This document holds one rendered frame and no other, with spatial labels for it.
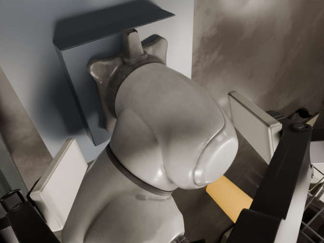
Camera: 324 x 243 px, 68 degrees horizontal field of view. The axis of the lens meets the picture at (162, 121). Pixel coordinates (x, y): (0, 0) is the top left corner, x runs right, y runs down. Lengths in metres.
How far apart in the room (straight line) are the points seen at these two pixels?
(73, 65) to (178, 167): 0.26
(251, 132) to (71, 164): 0.13
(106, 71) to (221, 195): 3.05
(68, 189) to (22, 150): 1.41
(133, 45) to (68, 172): 0.33
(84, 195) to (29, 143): 1.14
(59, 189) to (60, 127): 0.43
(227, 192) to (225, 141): 3.03
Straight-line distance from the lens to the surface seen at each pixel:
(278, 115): 0.17
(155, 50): 0.52
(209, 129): 0.35
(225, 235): 6.22
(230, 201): 3.35
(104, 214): 0.42
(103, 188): 0.42
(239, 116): 0.18
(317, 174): 5.67
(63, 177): 0.18
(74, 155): 0.20
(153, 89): 0.40
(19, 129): 1.50
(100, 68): 0.47
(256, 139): 0.16
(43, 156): 1.66
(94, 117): 0.55
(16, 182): 0.97
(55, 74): 0.53
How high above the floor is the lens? 1.21
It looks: 38 degrees down
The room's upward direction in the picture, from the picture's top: 132 degrees clockwise
